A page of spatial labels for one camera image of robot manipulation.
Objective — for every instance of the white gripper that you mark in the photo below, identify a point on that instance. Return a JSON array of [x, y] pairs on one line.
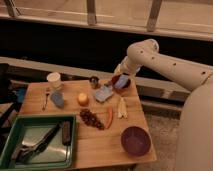
[[127, 66]]

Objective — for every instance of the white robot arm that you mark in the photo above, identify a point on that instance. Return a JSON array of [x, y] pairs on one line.
[[194, 150]]

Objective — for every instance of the small metal cup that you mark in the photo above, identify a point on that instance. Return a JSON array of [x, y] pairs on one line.
[[94, 82]]

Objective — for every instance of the white plastic cup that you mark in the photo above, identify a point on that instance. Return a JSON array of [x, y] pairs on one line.
[[54, 79]]

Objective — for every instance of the red bowl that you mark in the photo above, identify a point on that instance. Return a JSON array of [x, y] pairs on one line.
[[114, 78]]

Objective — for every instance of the yellow round fruit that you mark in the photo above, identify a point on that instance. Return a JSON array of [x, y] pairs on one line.
[[83, 99]]

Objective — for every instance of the bunch of dark grapes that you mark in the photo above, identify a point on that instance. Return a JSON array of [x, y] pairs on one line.
[[90, 119]]

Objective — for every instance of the wooden table board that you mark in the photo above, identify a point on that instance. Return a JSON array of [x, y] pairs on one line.
[[95, 148]]

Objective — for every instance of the purple bowl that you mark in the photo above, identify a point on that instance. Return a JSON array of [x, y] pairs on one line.
[[135, 141]]

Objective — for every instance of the metal fork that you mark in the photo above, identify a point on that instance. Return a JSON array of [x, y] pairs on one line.
[[47, 93]]

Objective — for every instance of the dark brush block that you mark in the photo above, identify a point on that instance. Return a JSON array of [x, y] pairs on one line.
[[66, 136]]

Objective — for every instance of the green tray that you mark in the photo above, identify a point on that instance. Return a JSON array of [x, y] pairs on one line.
[[28, 130]]

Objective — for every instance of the black tongs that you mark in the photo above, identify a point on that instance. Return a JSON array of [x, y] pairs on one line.
[[23, 153]]

